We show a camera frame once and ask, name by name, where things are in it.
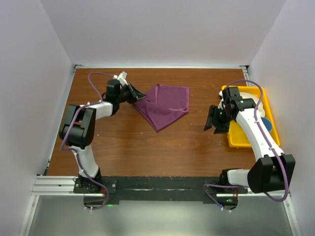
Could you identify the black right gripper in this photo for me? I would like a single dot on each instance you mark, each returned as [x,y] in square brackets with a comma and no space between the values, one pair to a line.
[212,120]

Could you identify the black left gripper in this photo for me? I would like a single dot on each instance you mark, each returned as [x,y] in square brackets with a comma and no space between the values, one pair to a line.
[135,94]

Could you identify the purple cloth napkin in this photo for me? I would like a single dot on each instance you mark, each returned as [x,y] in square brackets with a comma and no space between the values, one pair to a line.
[163,105]

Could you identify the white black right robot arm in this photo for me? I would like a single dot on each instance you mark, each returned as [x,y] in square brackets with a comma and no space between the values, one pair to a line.
[273,168]

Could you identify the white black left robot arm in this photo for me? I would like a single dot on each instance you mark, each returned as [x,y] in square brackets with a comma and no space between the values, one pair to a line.
[78,128]

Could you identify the yellow plastic tray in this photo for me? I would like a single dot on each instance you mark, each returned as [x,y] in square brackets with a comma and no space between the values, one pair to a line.
[236,136]

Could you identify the white divided plate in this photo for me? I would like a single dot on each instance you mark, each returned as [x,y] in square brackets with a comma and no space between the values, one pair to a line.
[255,99]

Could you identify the blue plastic cup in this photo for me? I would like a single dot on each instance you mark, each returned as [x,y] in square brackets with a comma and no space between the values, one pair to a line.
[267,124]

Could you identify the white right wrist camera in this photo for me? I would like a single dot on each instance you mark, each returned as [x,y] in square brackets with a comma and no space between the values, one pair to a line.
[220,96]

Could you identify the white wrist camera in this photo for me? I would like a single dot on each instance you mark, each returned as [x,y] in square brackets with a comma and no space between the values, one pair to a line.
[220,96]
[122,78]

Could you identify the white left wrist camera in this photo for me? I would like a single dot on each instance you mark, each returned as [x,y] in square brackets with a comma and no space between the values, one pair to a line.
[122,78]

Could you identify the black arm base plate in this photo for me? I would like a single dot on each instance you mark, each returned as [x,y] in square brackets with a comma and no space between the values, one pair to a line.
[180,189]

